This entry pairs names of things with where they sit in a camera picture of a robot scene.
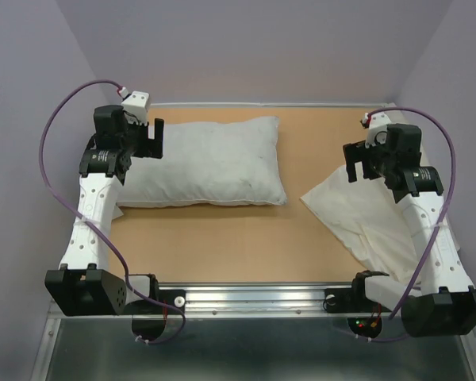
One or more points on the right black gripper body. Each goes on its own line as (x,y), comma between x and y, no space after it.
(376,162)

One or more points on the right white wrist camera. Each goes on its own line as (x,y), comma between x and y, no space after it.
(376,126)

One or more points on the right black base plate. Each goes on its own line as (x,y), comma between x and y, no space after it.
(341,301)

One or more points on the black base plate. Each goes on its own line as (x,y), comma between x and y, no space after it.
(166,303)
(341,301)

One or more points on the white pillow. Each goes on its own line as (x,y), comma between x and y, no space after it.
(204,162)

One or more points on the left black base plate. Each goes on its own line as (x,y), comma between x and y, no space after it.
(166,303)

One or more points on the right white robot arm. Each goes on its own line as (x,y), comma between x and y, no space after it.
(440,300)

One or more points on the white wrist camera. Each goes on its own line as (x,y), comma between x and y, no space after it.
(136,103)
(376,126)

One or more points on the aluminium rail frame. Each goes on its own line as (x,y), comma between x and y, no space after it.
(255,279)

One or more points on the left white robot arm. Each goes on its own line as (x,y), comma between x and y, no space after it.
(82,285)

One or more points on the cream pillowcase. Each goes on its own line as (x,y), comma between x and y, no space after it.
(370,224)

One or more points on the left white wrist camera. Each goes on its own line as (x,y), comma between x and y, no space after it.
(136,103)

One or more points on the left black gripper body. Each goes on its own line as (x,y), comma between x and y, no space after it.
(136,139)

